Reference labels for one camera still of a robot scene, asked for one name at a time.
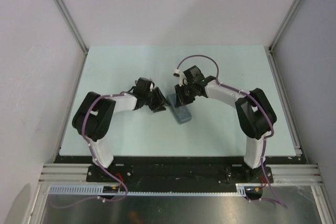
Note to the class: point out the right aluminium frame post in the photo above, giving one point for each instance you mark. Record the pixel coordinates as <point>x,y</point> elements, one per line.
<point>293,9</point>

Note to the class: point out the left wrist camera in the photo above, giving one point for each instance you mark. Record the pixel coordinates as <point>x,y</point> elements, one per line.
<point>151,85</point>

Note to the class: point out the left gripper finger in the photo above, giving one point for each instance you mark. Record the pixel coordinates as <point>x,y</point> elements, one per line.
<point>160,98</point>
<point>158,108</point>

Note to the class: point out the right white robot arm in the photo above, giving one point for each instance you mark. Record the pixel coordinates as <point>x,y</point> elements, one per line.
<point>255,114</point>

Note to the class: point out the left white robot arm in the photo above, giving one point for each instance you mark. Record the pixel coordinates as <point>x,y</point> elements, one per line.
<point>93,117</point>

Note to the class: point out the aluminium frame post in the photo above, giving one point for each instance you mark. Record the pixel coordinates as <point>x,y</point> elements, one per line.
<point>61,5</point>
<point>293,9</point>

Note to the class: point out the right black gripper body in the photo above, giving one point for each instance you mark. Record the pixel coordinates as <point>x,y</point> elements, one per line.
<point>187,89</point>

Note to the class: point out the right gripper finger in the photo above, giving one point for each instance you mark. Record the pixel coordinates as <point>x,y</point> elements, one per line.
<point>185,100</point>
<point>179,99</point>

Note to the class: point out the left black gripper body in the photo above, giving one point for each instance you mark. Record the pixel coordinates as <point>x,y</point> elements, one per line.
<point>151,98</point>

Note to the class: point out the grey glasses case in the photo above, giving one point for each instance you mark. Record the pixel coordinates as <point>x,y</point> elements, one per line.
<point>181,114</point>

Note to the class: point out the left aluminium frame post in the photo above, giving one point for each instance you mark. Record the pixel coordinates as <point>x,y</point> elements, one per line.
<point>61,5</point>

